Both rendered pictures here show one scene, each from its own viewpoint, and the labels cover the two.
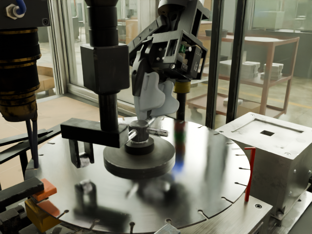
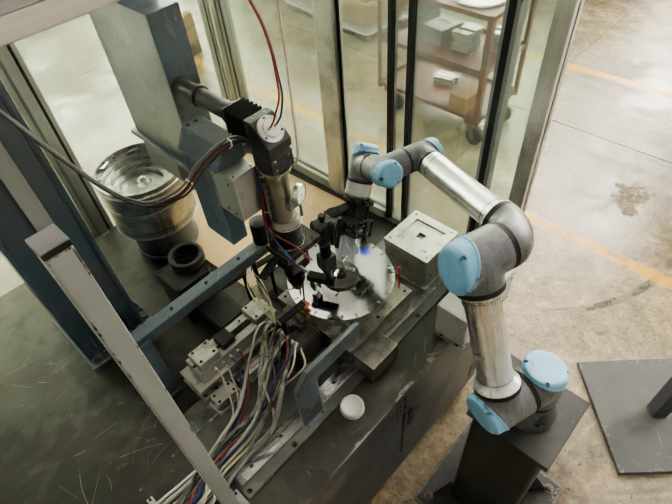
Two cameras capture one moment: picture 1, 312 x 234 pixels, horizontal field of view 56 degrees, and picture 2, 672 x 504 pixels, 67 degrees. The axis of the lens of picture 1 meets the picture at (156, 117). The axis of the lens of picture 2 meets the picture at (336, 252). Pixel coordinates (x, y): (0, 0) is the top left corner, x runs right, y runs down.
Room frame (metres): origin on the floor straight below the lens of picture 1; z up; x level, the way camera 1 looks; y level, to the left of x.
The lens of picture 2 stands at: (-0.61, -0.01, 2.15)
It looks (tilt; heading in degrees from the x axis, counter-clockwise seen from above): 47 degrees down; 3
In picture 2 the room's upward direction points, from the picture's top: 6 degrees counter-clockwise
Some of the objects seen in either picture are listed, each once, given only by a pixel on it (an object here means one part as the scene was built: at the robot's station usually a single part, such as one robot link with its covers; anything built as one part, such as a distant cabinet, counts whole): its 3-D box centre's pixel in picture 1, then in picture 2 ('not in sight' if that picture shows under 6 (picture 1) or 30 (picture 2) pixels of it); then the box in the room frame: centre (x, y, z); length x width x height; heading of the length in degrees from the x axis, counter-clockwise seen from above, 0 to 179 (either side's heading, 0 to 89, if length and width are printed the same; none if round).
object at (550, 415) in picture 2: not in sight; (532, 399); (0.04, -0.49, 0.80); 0.15 x 0.15 x 0.10
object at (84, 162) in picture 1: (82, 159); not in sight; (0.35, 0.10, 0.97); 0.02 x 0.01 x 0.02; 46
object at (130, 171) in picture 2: not in sight; (154, 206); (0.81, 0.70, 0.93); 0.31 x 0.31 x 0.36
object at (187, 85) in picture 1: (181, 85); not in sight; (0.69, -0.06, 0.98); 0.05 x 0.04 x 0.03; 46
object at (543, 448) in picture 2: not in sight; (505, 456); (0.04, -0.49, 0.37); 0.40 x 0.40 x 0.75; 46
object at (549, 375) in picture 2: not in sight; (539, 379); (0.04, -0.48, 0.91); 0.13 x 0.12 x 0.14; 117
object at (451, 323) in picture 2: not in sight; (475, 300); (0.37, -0.40, 0.82); 0.28 x 0.11 x 0.15; 136
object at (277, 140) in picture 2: not in sight; (236, 150); (0.38, 0.24, 1.45); 0.35 x 0.07 x 0.28; 46
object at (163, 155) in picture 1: (139, 147); (340, 273); (0.40, 0.03, 0.96); 0.11 x 0.11 x 0.03
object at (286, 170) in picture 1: (263, 161); (419, 250); (0.60, -0.25, 0.82); 0.18 x 0.18 x 0.15; 46
